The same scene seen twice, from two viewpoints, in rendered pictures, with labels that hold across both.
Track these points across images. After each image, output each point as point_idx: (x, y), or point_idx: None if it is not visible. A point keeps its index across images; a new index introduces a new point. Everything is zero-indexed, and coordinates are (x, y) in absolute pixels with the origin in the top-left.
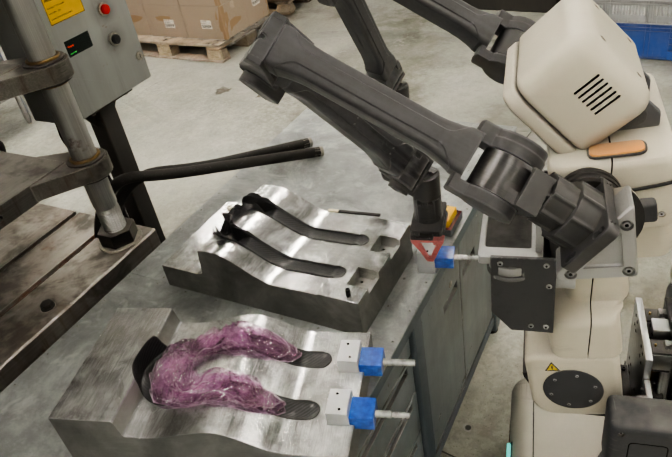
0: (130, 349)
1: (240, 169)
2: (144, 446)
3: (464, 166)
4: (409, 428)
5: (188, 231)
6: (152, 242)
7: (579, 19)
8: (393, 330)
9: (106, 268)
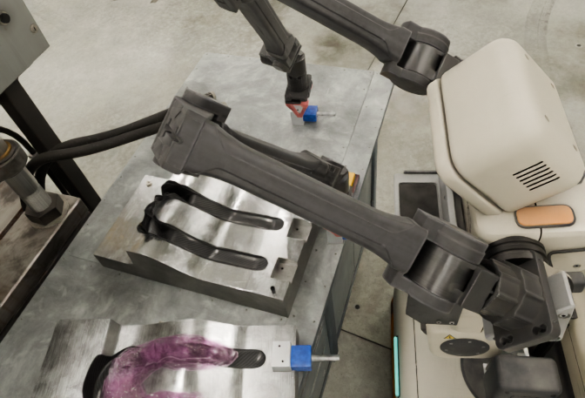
0: (77, 371)
1: (145, 77)
2: None
3: (407, 267)
4: (320, 342)
5: (112, 203)
6: (79, 210)
7: (521, 92)
8: (312, 308)
9: (39, 246)
